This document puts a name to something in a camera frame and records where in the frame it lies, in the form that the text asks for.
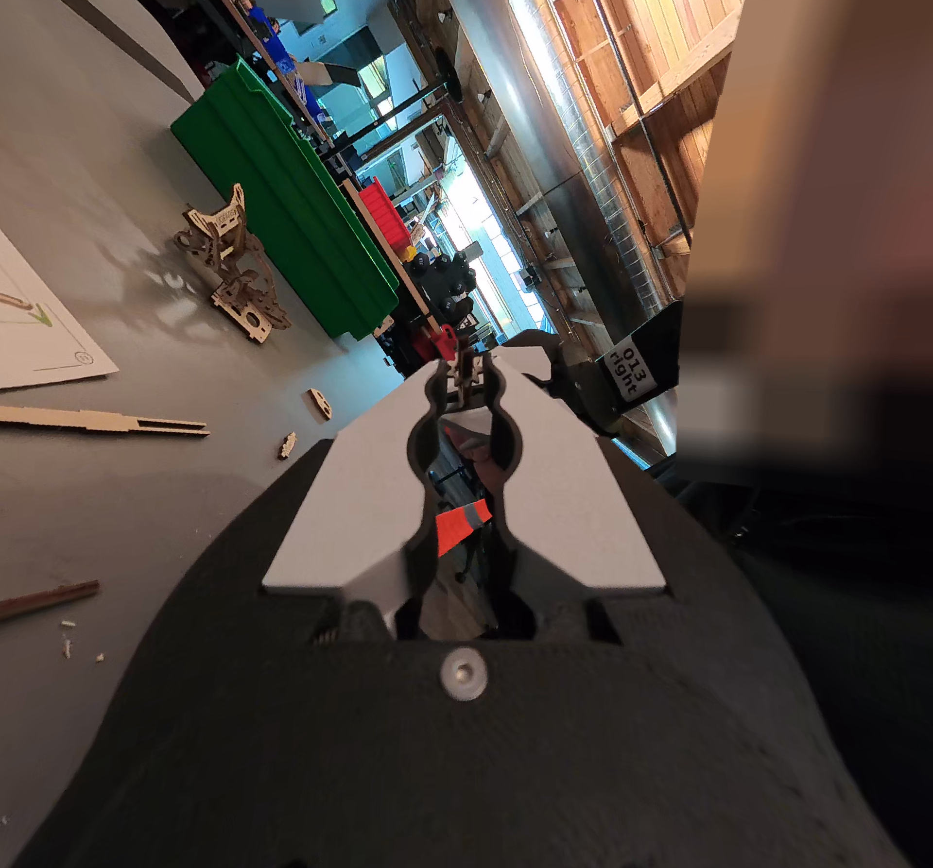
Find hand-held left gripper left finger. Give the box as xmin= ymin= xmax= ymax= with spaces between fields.
xmin=261 ymin=359 xmax=449 ymax=640

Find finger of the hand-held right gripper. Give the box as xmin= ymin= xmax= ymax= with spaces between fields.
xmin=443 ymin=408 xmax=498 ymax=441
xmin=499 ymin=345 xmax=555 ymax=395

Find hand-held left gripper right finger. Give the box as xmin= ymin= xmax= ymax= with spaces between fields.
xmin=480 ymin=360 xmax=669 ymax=637

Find small wooden gear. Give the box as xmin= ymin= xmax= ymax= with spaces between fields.
xmin=446 ymin=354 xmax=488 ymax=406

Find partly built wooden model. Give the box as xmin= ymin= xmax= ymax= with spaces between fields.
xmin=175 ymin=183 xmax=293 ymax=344

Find orange high-visibility vest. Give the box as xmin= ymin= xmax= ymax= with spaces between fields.
xmin=436 ymin=496 xmax=494 ymax=558

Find cluster of black weights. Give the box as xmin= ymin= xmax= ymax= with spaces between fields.
xmin=403 ymin=245 xmax=478 ymax=323

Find red plastic bin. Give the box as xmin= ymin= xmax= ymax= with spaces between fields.
xmin=356 ymin=176 xmax=411 ymax=251

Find green plastic bin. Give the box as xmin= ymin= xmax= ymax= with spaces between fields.
xmin=170 ymin=55 xmax=400 ymax=340

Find slotted wooden strip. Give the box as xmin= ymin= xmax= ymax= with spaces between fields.
xmin=0 ymin=405 xmax=211 ymax=439

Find black pole stand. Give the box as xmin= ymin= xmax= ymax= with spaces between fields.
xmin=324 ymin=48 xmax=465 ymax=155

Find dark wooden stick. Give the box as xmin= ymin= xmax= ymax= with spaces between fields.
xmin=0 ymin=580 xmax=102 ymax=621

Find pale wood splinters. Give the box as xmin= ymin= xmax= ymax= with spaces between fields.
xmin=58 ymin=616 xmax=106 ymax=665

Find folded instruction booklet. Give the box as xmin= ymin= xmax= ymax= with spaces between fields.
xmin=0 ymin=227 xmax=120 ymax=390

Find silver ventilation duct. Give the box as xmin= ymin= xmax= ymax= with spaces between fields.
xmin=419 ymin=0 xmax=690 ymax=457

